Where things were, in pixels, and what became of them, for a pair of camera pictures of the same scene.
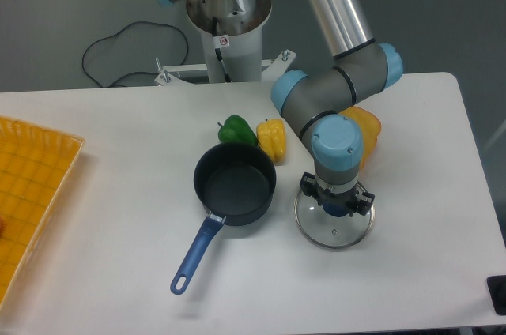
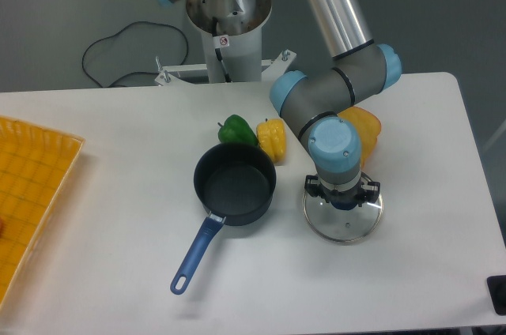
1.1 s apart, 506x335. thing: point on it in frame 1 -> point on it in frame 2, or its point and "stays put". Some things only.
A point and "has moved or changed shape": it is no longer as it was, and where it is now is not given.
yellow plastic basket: [35, 166] stays put
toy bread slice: [371, 128] stays put
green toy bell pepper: [235, 129] stays put
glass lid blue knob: [330, 232] has moved or changed shape
